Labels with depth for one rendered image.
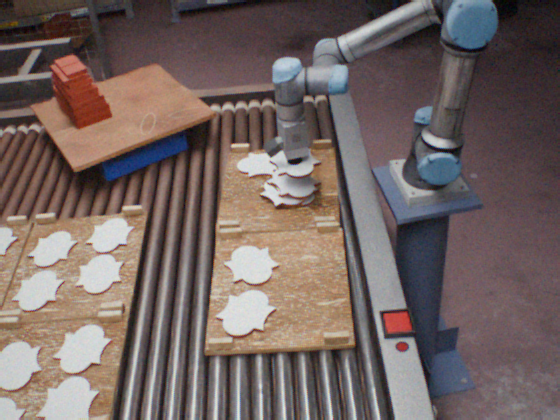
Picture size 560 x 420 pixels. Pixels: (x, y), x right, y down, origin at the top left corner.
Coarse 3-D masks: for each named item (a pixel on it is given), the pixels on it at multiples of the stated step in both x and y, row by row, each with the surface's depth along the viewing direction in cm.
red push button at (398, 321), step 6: (396, 312) 156; (402, 312) 156; (384, 318) 155; (390, 318) 155; (396, 318) 155; (402, 318) 154; (408, 318) 154; (390, 324) 153; (396, 324) 153; (402, 324) 153; (408, 324) 153; (390, 330) 152; (396, 330) 152; (402, 330) 152; (408, 330) 151
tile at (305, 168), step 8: (280, 152) 189; (272, 160) 187; (280, 160) 186; (304, 160) 185; (312, 160) 185; (280, 168) 183; (288, 168) 183; (296, 168) 182; (304, 168) 182; (312, 168) 182; (280, 176) 182; (288, 176) 182; (296, 176) 180; (304, 176) 180
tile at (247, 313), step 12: (240, 300) 161; (252, 300) 161; (264, 300) 161; (228, 312) 159; (240, 312) 158; (252, 312) 158; (264, 312) 157; (228, 324) 155; (240, 324) 155; (252, 324) 155; (240, 336) 153
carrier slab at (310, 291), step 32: (224, 256) 176; (288, 256) 174; (320, 256) 173; (224, 288) 167; (256, 288) 166; (288, 288) 165; (320, 288) 164; (288, 320) 156; (320, 320) 155; (224, 352) 151; (256, 352) 151
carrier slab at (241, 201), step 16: (240, 160) 212; (320, 160) 208; (240, 176) 205; (320, 176) 201; (336, 176) 200; (224, 192) 199; (240, 192) 198; (256, 192) 197; (320, 192) 195; (336, 192) 194; (224, 208) 193; (240, 208) 192; (256, 208) 191; (272, 208) 191; (288, 208) 190; (304, 208) 189; (320, 208) 189; (336, 208) 188; (240, 224) 186; (256, 224) 186; (272, 224) 185; (288, 224) 184; (304, 224) 184
